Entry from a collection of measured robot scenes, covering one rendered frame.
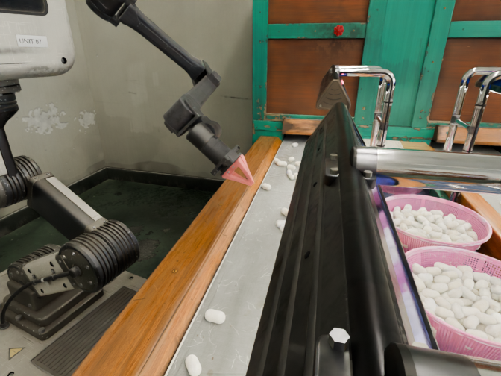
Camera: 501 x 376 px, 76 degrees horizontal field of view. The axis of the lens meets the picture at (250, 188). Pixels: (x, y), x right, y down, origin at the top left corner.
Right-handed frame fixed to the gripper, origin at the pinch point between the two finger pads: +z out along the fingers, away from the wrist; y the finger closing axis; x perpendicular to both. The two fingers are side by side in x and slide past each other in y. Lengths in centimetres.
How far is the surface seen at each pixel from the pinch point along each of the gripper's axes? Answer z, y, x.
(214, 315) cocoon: 8.7, -35.8, 5.8
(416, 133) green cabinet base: 46, 84, -34
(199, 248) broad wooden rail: 0.7, -18.6, 11.6
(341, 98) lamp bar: 1.9, 4.7, -29.3
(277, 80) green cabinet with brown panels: -18, 83, -9
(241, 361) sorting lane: 14.7, -41.6, 3.1
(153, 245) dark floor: -10, 80, 120
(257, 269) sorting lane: 12.7, -19.7, 4.6
